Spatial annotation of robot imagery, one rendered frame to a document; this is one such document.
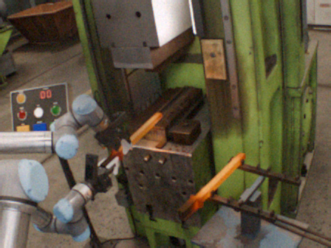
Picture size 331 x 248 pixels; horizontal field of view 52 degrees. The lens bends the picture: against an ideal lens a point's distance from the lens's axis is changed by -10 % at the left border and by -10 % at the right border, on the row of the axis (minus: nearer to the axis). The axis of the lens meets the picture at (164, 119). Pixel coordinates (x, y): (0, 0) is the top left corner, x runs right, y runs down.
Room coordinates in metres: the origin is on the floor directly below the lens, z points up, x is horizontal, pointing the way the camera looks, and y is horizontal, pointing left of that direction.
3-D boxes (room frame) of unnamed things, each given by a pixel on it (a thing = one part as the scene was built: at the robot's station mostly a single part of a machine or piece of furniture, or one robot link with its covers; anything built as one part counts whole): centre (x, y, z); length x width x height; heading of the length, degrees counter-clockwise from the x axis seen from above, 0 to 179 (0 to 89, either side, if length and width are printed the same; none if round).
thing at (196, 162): (1.64, -0.07, 0.69); 0.56 x 0.38 x 0.45; 147
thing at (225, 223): (1.01, -0.26, 0.66); 0.40 x 0.30 x 0.02; 45
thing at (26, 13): (8.40, 2.26, 0.42); 1.89 x 1.20 x 0.85; 53
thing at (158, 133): (1.66, -0.02, 0.96); 0.42 x 0.20 x 0.09; 147
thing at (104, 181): (1.12, 0.30, 0.98); 0.12 x 0.08 x 0.09; 147
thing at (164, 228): (1.64, -0.07, 0.23); 0.55 x 0.37 x 0.47; 147
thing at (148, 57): (1.66, -0.02, 1.32); 0.42 x 0.20 x 0.10; 147
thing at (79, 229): (0.99, 0.40, 0.89); 0.11 x 0.08 x 0.11; 74
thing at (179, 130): (1.44, -0.09, 0.95); 0.12 x 0.08 x 0.06; 147
